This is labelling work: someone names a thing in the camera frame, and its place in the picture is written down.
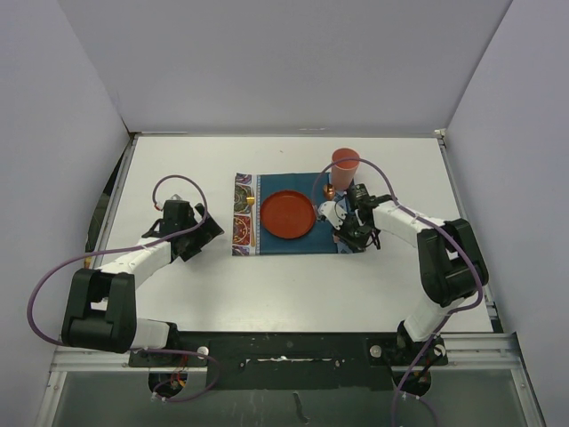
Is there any copper spoon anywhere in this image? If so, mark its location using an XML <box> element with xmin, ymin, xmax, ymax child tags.
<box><xmin>321</xmin><ymin>183</ymin><xmax>345</xmax><ymax>245</ymax></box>

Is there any pink plastic cup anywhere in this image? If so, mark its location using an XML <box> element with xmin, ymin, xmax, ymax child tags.
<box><xmin>331</xmin><ymin>148</ymin><xmax>360</xmax><ymax>191</ymax></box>

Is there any red round plate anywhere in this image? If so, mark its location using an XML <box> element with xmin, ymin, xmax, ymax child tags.
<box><xmin>260</xmin><ymin>189</ymin><xmax>316</xmax><ymax>239</ymax></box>

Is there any copper fork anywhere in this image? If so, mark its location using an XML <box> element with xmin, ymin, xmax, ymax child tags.
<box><xmin>246</xmin><ymin>194</ymin><xmax>256</xmax><ymax>248</ymax></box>

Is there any blue patterned placemat cloth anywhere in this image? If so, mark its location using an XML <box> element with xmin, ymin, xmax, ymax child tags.
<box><xmin>231</xmin><ymin>173</ymin><xmax>352</xmax><ymax>256</ymax></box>

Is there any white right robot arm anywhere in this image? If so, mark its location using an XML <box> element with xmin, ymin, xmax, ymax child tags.
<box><xmin>317</xmin><ymin>184</ymin><xmax>489</xmax><ymax>364</ymax></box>

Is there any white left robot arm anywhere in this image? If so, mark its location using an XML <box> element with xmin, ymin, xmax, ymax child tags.
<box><xmin>61</xmin><ymin>198</ymin><xmax>223</xmax><ymax>366</ymax></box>

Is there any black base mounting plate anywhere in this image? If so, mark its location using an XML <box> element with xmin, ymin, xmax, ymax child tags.
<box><xmin>129</xmin><ymin>332</ymin><xmax>448</xmax><ymax>397</ymax></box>

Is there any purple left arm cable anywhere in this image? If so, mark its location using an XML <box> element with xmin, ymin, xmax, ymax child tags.
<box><xmin>26</xmin><ymin>173</ymin><xmax>221</xmax><ymax>404</ymax></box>

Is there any aluminium front rail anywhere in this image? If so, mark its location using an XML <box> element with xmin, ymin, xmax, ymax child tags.
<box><xmin>51</xmin><ymin>333</ymin><xmax>520</xmax><ymax>372</ymax></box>

